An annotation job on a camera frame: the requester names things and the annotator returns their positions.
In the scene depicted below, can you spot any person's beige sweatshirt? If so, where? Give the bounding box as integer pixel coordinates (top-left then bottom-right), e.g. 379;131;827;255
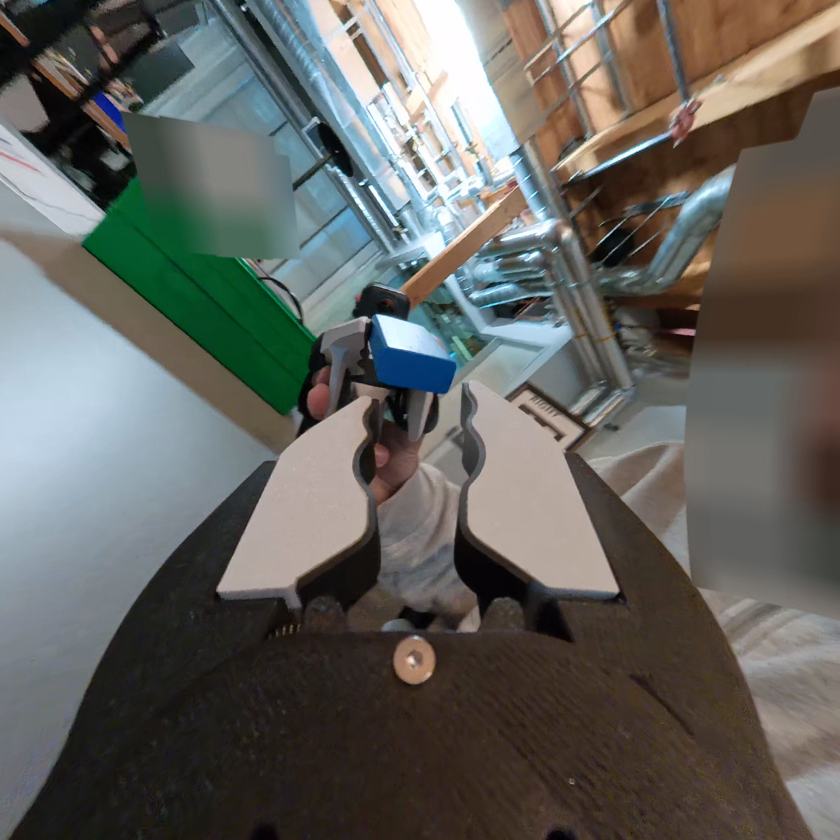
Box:
583;441;840;840

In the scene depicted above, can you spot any person's right hand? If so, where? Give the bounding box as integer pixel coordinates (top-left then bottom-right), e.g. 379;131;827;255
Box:
307;384;422;503

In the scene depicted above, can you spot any bent silver duct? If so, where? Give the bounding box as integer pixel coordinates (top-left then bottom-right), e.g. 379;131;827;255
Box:
598;164;737;298

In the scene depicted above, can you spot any green panel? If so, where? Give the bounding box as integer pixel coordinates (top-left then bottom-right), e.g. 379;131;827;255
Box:
82;176;320;416

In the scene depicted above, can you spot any slanted wooden beam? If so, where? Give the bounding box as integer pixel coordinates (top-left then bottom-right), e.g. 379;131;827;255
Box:
400;189;531;309

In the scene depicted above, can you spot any wide wooden ceiling beam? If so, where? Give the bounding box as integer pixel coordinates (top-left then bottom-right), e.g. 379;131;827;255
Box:
558;7;840;172

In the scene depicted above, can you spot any silver pipe bundle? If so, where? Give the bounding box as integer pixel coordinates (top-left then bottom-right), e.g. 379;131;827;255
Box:
459;218;636;411

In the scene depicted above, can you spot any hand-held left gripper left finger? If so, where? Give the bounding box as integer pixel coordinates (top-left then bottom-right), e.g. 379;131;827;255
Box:
215;396;383;602

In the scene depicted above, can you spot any person's right forearm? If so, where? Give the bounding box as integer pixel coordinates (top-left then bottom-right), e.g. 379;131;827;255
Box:
375;461;481;621

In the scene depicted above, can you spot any framed marker sign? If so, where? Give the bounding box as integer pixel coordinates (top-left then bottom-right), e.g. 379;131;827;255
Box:
508;385;589;454

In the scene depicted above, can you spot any black cable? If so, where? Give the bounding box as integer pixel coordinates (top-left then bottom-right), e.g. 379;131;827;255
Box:
258;274;307;324

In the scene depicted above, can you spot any blue rectangular block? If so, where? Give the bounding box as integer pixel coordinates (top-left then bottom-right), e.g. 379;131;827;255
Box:
367;314;458;395

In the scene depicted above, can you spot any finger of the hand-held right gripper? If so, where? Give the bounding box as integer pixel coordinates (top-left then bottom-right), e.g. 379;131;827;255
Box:
406;390;439;442
322;317;375;422

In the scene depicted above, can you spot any red pipe clamp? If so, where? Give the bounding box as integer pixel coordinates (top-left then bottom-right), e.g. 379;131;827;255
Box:
669;98;702;147

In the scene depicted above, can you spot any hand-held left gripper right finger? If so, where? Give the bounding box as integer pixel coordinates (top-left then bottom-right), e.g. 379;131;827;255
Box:
454;381;622;601

